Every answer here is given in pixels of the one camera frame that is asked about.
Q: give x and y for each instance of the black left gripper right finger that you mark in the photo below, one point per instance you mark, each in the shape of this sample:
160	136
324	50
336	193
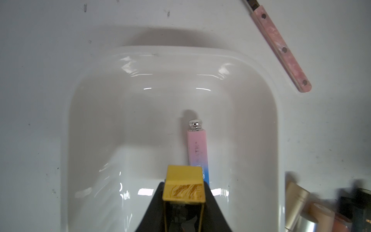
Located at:
213	219

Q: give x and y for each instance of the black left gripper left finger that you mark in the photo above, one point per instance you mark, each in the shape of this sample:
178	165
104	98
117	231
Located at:
154	219

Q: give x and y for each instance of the pink blue lipstick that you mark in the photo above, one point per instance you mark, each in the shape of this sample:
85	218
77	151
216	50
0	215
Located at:
197	147

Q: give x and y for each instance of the white rectangular storage box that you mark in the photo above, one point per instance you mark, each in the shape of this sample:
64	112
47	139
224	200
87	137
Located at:
125	123

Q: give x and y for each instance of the beige gold lipstick tube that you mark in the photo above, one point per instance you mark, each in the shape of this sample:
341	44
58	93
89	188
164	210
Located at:
295	200

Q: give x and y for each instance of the silver lipstick tube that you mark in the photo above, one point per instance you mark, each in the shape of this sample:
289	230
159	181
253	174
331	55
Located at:
306	223

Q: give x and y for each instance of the tan lipstick tube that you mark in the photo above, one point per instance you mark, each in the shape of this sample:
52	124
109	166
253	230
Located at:
324	216

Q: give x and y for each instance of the coral lipstick tube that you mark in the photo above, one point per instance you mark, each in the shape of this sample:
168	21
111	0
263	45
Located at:
341	223

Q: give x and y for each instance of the small black lipstick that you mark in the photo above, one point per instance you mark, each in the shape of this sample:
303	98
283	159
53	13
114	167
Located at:
357	209

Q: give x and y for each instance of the pink handled fork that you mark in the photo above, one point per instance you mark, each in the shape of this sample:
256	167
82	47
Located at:
279	46

